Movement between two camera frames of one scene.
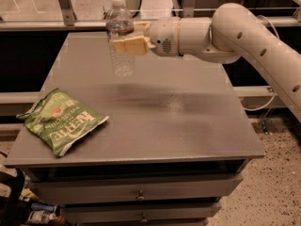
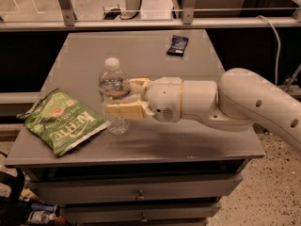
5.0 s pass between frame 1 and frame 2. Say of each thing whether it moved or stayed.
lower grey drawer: stayed
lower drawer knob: stayed
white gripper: moved
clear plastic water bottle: moved
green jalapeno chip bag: stayed
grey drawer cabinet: stayed
